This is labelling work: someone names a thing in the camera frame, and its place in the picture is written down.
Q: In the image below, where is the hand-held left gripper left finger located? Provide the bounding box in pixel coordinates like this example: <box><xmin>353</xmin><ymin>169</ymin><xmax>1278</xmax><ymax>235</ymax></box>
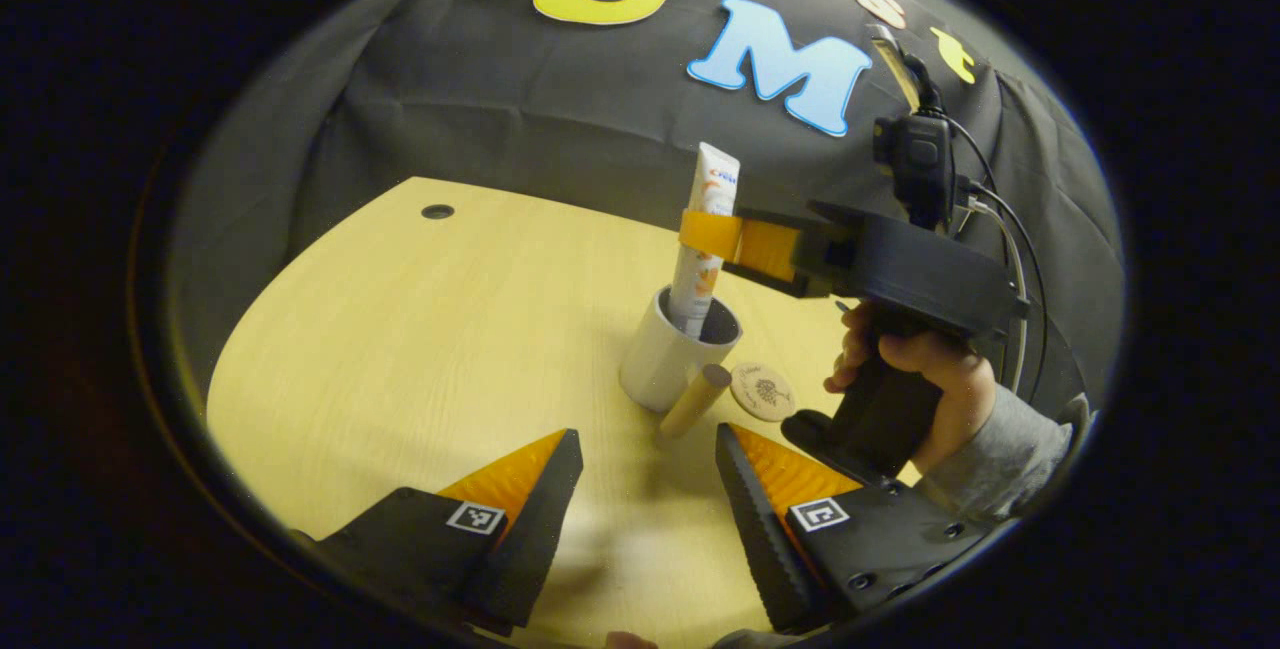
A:
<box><xmin>315</xmin><ymin>427</ymin><xmax>585</xmax><ymax>636</ymax></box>

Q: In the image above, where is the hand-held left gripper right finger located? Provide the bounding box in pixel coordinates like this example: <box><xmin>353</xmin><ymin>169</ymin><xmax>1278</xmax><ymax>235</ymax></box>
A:
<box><xmin>713</xmin><ymin>421</ymin><xmax>1003</xmax><ymax>635</ymax></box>

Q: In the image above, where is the white toothpaste tube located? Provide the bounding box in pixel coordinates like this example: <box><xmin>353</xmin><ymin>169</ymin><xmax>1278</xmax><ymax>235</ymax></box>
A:
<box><xmin>667</xmin><ymin>142</ymin><xmax>742</xmax><ymax>340</ymax></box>

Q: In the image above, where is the round cork coaster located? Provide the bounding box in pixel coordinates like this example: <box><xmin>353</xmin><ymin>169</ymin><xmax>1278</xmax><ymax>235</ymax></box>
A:
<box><xmin>729</xmin><ymin>361</ymin><xmax>799</xmax><ymax>423</ymax></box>

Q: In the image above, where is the white cup with wooden handle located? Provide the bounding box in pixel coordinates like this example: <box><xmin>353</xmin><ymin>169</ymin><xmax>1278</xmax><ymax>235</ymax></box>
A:
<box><xmin>618</xmin><ymin>285</ymin><xmax>745</xmax><ymax>441</ymax></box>

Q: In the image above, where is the wooden desktop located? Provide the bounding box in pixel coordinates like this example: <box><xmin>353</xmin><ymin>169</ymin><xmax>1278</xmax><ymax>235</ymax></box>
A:
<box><xmin>205</xmin><ymin>176</ymin><xmax>1001</xmax><ymax>649</ymax></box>

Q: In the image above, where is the black backdrop cloth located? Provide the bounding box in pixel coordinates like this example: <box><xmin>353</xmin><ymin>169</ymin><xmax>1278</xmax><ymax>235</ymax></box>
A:
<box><xmin>170</xmin><ymin>0</ymin><xmax>1121</xmax><ymax>410</ymax></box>

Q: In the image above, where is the grey cable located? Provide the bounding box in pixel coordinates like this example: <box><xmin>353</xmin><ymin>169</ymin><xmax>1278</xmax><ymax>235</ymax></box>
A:
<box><xmin>965</xmin><ymin>199</ymin><xmax>1029</xmax><ymax>392</ymax></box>

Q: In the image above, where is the black cable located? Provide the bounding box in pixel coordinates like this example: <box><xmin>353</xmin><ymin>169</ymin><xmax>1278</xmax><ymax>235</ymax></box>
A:
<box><xmin>940</xmin><ymin>111</ymin><xmax>1049</xmax><ymax>395</ymax></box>

